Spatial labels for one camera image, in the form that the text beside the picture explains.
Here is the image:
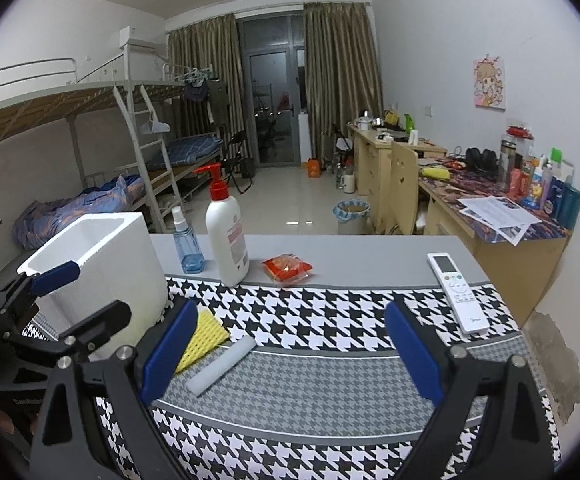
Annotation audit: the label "houndstooth table cloth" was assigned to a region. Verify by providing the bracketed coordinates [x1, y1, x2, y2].
[22, 275, 563, 480]

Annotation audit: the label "black folding chair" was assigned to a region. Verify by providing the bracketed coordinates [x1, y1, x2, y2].
[220, 131, 253, 195]

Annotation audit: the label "white foam box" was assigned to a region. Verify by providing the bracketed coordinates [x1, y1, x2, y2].
[16, 211, 170, 361]

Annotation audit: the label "blue spray bottle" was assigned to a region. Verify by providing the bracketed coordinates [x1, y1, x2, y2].
[171, 206, 206, 275]

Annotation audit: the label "metal bunk bed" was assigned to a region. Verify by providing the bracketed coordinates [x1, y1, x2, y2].
[0, 57, 231, 241]

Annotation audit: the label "wooden desk with clutter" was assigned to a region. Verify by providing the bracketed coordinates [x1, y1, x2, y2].
[346, 122, 448, 231]

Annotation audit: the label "white air conditioner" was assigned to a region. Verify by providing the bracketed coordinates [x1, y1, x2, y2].
[119, 26, 158, 51]

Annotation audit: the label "blue checked mattress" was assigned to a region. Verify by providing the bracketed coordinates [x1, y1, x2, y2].
[162, 133, 223, 170]

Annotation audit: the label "wooden chair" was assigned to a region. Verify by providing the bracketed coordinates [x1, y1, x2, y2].
[389, 140, 428, 236]

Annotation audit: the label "pink cartoon wall poster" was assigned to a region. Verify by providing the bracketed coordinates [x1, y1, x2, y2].
[472, 56, 507, 111]

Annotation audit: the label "hanging dark clothes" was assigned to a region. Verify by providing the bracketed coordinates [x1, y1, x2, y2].
[180, 77, 228, 126]

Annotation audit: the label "white bed ladder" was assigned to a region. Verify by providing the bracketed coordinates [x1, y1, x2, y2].
[112, 84, 186, 233]

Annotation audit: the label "printed paper sheets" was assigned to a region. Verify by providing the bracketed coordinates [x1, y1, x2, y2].
[457, 195, 543, 246]

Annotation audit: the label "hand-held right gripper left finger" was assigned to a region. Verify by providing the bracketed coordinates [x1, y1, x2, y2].
[29, 299, 199, 480]

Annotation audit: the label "trash bin with blue liner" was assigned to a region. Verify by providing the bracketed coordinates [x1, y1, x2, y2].
[332, 200, 371, 235]

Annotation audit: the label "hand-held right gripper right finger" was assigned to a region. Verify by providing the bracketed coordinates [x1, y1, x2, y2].
[385, 301, 556, 480]

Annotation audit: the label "white remote control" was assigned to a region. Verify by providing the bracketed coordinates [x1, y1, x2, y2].
[426, 252, 491, 337]

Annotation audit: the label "blue quilt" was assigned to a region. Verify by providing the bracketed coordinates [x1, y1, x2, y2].
[11, 175, 143, 251]

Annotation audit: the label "white foam strip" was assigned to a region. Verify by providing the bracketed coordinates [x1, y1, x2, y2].
[185, 336, 257, 397]

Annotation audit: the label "glass balcony door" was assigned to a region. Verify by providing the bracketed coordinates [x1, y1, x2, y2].
[237, 12, 311, 166]

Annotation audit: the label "brown curtain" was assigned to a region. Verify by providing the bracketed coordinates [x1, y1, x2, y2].
[167, 12, 248, 161]
[302, 2, 385, 161]

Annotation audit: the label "group of toiletry bottles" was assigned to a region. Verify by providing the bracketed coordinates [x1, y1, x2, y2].
[500, 122, 580, 231]

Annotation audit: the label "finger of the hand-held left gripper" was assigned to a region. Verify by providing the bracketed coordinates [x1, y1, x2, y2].
[0, 260, 81, 311]
[2, 300, 133, 361]

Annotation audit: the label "yellow sponge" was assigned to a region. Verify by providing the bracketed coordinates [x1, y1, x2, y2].
[174, 308, 231, 375]

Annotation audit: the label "wooden desk with patterned mat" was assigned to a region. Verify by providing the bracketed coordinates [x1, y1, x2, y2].
[417, 157, 571, 326]

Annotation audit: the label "white pump bottle red nozzle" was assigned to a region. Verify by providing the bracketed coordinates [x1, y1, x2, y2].
[193, 163, 251, 288]

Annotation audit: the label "red snack packet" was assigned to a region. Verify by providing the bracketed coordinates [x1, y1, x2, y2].
[261, 252, 316, 287]

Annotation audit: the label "black headphones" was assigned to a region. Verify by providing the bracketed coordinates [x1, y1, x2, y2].
[464, 146, 498, 173]

